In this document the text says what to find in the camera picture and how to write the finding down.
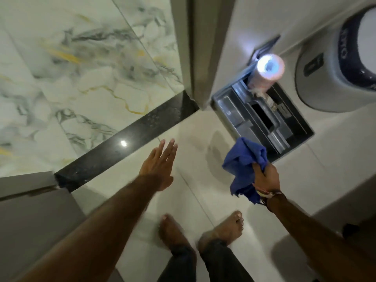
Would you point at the person's right hand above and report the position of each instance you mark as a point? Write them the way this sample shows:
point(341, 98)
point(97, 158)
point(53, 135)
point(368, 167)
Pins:
point(268, 180)

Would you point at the person's left hand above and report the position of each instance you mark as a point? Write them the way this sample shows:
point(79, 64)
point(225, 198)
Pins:
point(155, 170)

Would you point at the person's right fingers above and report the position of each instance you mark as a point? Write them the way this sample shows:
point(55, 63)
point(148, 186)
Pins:
point(257, 169)

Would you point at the person's left thumb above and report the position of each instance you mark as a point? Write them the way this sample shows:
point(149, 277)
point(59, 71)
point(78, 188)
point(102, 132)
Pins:
point(168, 182)

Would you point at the person's left little finger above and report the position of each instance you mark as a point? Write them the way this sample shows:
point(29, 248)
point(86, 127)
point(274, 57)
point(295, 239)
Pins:
point(150, 155)

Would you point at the person's left middle finger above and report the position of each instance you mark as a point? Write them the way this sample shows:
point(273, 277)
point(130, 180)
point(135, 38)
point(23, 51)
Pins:
point(167, 149)

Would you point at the blue cleaning cloth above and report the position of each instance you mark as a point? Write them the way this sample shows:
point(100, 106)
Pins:
point(242, 167)

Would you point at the person's left forearm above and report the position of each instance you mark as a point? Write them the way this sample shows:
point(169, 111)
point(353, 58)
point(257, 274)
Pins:
point(97, 232)

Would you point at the person's right forearm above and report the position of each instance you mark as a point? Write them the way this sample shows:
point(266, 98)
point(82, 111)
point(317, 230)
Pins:
point(317, 240)

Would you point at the black stone threshold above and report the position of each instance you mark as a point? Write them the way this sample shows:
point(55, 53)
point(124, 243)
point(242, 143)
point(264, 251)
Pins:
point(129, 140)

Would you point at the red white thread wristband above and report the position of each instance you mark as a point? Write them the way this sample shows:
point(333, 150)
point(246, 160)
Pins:
point(271, 196)

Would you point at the metal recessed paper holder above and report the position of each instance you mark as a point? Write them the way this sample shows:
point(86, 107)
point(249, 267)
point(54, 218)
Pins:
point(258, 120)

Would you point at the person's left foot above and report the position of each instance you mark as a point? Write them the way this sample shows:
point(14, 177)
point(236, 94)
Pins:
point(173, 232)

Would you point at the person's foot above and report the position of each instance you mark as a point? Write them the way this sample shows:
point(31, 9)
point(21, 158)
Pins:
point(173, 232)
point(223, 229)

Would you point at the person's right foot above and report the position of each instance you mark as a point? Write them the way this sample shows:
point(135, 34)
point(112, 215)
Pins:
point(223, 229)

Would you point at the dark trousers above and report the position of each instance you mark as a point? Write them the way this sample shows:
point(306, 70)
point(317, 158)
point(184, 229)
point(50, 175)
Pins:
point(211, 264)

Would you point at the toilet paper roll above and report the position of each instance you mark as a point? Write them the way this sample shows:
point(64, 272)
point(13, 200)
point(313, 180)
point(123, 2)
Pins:
point(268, 70)

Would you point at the white toilet with dark seat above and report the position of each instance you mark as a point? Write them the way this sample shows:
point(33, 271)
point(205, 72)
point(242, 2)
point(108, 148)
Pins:
point(332, 64)

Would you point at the grey door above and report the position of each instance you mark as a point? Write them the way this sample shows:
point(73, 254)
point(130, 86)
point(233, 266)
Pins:
point(35, 226)

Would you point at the grey door frame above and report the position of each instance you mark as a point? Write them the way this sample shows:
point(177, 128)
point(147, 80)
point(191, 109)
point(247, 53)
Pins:
point(202, 46)

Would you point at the dark wall plate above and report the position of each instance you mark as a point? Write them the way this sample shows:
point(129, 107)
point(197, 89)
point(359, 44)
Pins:
point(264, 48)

